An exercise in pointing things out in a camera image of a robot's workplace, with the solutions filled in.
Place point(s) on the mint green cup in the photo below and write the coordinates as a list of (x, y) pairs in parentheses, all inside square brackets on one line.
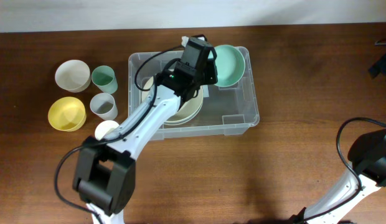
[(104, 78)]

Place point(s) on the mint green small bowl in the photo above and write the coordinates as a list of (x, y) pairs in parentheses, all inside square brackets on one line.
[(230, 65)]

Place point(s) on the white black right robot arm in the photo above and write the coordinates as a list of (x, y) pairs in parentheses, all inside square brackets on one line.
[(365, 174)]

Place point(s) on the yellow small bowl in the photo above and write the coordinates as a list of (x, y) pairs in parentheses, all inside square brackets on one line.
[(67, 114)]

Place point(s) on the beige large bowl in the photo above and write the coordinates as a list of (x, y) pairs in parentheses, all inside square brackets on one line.
[(186, 122), (188, 110)]

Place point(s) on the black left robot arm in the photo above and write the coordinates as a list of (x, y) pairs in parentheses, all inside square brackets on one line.
[(106, 169)]

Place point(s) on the grey cup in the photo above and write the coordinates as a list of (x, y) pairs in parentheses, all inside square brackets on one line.
[(104, 106)]

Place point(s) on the cream white cup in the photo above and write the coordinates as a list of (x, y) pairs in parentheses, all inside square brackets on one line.
[(104, 128)]

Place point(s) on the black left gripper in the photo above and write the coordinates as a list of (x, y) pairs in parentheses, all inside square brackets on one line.
[(213, 76)]

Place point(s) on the clear plastic storage bin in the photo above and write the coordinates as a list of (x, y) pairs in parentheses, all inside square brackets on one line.
[(228, 111)]

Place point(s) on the white small bowl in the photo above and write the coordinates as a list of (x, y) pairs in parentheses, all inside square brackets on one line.
[(73, 76)]

